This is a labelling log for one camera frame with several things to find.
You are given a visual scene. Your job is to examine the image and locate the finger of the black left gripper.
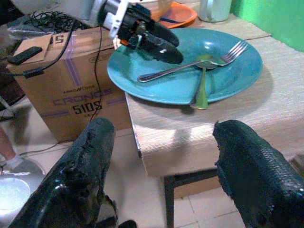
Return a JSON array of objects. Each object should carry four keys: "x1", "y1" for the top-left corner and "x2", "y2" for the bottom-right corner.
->
[
  {"x1": 143, "y1": 20, "x2": 180, "y2": 48},
  {"x1": 139, "y1": 34, "x2": 185, "y2": 65}
]

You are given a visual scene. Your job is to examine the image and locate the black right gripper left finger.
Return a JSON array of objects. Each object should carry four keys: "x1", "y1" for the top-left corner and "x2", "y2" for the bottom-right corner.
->
[{"x1": 8, "y1": 117, "x2": 138, "y2": 228}]

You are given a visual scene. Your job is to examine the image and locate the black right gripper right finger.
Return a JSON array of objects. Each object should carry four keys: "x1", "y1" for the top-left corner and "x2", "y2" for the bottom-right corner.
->
[{"x1": 213, "y1": 119, "x2": 304, "y2": 228}]

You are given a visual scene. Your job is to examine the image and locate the silver metal fork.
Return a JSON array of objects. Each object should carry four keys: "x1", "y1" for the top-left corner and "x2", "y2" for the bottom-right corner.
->
[{"x1": 137, "y1": 40, "x2": 249, "y2": 83}]

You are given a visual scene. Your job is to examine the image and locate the tan bowl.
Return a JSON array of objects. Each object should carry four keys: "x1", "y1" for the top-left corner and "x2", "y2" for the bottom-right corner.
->
[{"x1": 142, "y1": 0, "x2": 173, "y2": 22}]

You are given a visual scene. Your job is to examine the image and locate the orange plastic plate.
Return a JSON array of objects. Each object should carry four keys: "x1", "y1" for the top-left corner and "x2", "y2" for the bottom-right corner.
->
[{"x1": 152, "y1": 1, "x2": 198, "y2": 29}]

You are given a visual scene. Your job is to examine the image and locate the teal round plate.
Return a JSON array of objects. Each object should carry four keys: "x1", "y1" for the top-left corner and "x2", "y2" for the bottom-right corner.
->
[{"x1": 106, "y1": 28, "x2": 264, "y2": 105}]

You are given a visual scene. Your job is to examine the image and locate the white mug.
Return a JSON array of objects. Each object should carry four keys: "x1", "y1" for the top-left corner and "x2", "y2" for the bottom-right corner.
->
[{"x1": 198, "y1": 0, "x2": 233, "y2": 23}]

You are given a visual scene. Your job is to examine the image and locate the silver metal spoon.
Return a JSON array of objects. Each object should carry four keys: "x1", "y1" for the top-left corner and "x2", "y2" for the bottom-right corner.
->
[{"x1": 190, "y1": 54, "x2": 225, "y2": 110}]

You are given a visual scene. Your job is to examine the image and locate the beige woven table cloth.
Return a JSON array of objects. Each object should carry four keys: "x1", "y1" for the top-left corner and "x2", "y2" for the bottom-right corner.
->
[{"x1": 124, "y1": 35, "x2": 304, "y2": 177}]

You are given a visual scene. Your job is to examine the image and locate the round grey white base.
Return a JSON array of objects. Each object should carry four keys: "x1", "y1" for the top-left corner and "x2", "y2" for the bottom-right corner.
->
[{"x1": 0, "y1": 158, "x2": 46, "y2": 216}]

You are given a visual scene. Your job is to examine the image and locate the person's leg with white sock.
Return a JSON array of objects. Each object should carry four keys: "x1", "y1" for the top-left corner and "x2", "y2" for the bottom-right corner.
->
[{"x1": 0, "y1": 123, "x2": 26, "y2": 173}]

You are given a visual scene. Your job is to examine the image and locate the printed brown cardboard box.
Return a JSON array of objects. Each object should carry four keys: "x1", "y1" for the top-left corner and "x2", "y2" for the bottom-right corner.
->
[{"x1": 6, "y1": 26, "x2": 133, "y2": 143}]

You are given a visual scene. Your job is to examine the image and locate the black flat device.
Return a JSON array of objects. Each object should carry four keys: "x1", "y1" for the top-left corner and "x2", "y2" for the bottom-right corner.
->
[{"x1": 7, "y1": 46, "x2": 43, "y2": 65}]

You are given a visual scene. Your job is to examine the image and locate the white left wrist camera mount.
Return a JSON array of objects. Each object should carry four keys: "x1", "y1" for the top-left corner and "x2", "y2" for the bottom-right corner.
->
[{"x1": 91, "y1": 0, "x2": 131, "y2": 40}]

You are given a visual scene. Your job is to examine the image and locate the thin black cable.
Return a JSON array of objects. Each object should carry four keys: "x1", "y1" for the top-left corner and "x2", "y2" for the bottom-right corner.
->
[{"x1": 94, "y1": 26, "x2": 104, "y2": 117}]

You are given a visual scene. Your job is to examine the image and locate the thick black cable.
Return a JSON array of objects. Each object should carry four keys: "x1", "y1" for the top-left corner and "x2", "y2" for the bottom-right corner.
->
[{"x1": 0, "y1": 23, "x2": 76, "y2": 79}]

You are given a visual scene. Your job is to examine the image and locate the tangled black cables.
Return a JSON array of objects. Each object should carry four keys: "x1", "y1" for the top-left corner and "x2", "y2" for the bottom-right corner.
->
[{"x1": 25, "y1": 10, "x2": 83, "y2": 33}]

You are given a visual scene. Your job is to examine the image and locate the black metal table frame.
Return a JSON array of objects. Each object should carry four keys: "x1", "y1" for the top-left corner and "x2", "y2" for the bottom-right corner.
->
[{"x1": 163, "y1": 167, "x2": 222, "y2": 228}]

